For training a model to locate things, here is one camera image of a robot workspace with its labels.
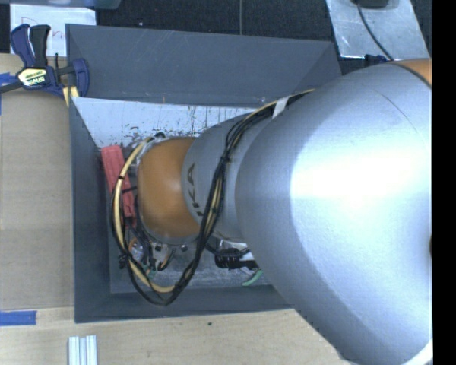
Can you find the grey metal bin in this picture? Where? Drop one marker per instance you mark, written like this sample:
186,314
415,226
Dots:
197,67

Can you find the pale wood board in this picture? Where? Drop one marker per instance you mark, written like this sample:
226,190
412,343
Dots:
34,204

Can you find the red-brown flat block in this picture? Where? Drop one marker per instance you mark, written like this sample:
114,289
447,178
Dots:
112,165

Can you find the black cylinder on white bracket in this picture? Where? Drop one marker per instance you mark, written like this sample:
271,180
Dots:
228,261

